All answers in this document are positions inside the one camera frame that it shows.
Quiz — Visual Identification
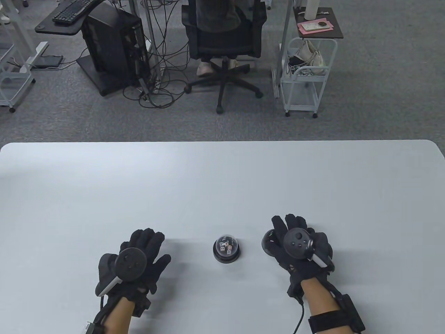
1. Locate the black left glove cable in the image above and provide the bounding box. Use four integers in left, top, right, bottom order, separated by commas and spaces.
92, 296, 119, 326

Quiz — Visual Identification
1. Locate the black right forearm strap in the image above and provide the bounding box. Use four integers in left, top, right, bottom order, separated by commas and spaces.
308, 310, 345, 334

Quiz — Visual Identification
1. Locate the white desk foot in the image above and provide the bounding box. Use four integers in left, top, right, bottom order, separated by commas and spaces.
10, 21, 49, 74

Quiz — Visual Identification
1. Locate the black right glove cable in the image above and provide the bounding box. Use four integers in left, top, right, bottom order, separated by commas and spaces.
293, 296, 306, 334

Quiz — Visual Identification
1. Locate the black glove cable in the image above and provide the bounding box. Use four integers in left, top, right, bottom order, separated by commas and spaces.
293, 296, 306, 334
92, 296, 119, 326

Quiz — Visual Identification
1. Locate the clear dice shaker dome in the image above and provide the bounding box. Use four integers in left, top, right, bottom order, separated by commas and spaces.
215, 236, 240, 257

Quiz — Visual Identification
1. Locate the black keyboard tray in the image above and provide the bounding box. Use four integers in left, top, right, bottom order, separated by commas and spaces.
34, 0, 105, 36

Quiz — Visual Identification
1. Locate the beige bag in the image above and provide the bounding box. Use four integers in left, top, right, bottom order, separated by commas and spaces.
294, 40, 326, 76

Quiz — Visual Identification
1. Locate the metal frame post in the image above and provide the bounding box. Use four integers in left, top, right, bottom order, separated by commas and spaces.
129, 0, 163, 83
272, 0, 295, 99

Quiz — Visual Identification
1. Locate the black hand controller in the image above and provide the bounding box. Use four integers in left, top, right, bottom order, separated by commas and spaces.
95, 247, 148, 297
283, 228, 335, 272

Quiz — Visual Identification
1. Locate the white rolling cart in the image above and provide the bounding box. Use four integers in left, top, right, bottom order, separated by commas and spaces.
280, 37, 339, 118

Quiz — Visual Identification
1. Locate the black left hand controller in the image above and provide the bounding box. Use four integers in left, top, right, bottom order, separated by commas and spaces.
95, 247, 148, 297

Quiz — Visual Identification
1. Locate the brown side table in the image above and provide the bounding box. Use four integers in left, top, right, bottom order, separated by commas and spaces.
293, 7, 344, 39

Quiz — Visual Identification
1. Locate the black box on floor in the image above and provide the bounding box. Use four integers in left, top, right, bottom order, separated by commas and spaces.
32, 55, 64, 69

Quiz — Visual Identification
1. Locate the beige notebook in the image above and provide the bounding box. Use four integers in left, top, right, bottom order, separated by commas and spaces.
300, 20, 331, 32

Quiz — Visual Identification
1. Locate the black right forearm sensor pack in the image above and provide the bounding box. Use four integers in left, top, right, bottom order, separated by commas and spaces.
338, 294, 366, 333

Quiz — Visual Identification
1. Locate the white cart with clear panels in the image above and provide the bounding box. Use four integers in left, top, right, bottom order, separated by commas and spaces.
0, 43, 37, 113

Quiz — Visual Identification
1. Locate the white paper roll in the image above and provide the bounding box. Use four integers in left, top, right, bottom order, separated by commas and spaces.
304, 0, 321, 21

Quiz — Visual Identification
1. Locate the person's right forearm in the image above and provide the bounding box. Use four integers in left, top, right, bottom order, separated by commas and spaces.
300, 278, 345, 334

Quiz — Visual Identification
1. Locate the black computer stand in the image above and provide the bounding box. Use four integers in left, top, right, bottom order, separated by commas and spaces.
76, 56, 141, 97

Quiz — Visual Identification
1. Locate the black keyboard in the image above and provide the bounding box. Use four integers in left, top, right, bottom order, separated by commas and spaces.
52, 0, 96, 25

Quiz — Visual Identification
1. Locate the person's left forearm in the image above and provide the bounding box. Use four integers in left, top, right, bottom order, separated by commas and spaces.
104, 299, 135, 334

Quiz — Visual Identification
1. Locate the person's right hand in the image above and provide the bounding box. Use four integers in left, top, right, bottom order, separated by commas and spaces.
265, 214, 332, 304

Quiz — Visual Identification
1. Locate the black computer tower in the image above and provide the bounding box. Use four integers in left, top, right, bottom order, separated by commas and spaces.
81, 3, 152, 87

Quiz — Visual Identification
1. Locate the black office chair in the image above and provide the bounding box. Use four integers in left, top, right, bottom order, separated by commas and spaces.
181, 0, 267, 114

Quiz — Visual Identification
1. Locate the black dice shaker dome cover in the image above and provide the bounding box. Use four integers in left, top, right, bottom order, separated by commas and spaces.
261, 229, 281, 257

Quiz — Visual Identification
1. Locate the tangle of black cables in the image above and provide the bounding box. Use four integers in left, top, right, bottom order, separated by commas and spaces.
122, 0, 197, 109

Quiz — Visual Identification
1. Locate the black right hand controller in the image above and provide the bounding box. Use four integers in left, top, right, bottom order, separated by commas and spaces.
283, 228, 335, 272

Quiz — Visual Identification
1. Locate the person's left hand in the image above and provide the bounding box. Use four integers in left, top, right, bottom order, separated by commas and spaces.
104, 228, 171, 317

